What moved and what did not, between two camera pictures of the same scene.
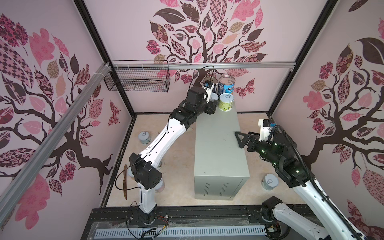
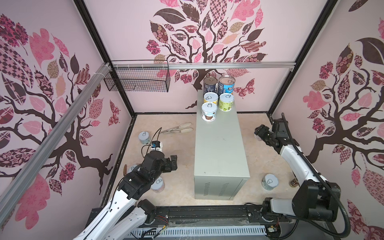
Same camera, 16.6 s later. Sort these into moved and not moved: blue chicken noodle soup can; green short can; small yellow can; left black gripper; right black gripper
Moved: left black gripper; right black gripper
Not moved: green short can; blue chicken noodle soup can; small yellow can
